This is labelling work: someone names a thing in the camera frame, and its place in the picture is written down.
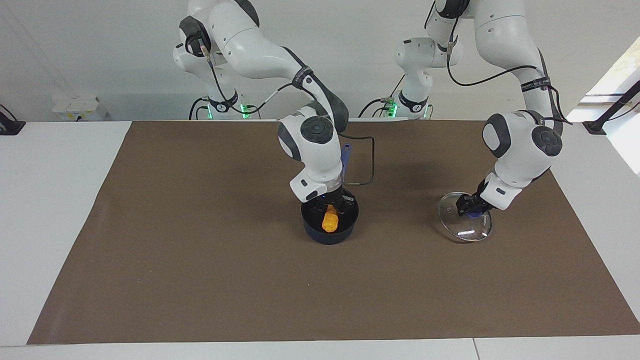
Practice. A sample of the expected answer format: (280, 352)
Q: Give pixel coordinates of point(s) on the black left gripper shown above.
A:
(475, 201)

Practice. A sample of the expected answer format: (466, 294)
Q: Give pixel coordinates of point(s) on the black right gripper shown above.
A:
(330, 197)

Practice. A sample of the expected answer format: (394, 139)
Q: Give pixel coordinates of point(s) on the orange corn cob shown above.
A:
(330, 221)

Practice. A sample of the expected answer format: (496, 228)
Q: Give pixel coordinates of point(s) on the glass lid with blue knob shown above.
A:
(465, 230)

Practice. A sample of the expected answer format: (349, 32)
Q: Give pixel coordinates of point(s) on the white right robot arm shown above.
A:
(250, 45)

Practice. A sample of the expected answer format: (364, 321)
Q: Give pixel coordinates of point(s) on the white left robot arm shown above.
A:
(505, 35)

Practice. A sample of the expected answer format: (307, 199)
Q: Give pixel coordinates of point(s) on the brown table mat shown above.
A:
(200, 275)

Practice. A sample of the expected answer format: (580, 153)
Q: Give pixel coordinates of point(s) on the white power strip box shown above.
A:
(80, 109)

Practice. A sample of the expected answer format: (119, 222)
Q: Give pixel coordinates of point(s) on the black camera stand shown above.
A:
(610, 112)

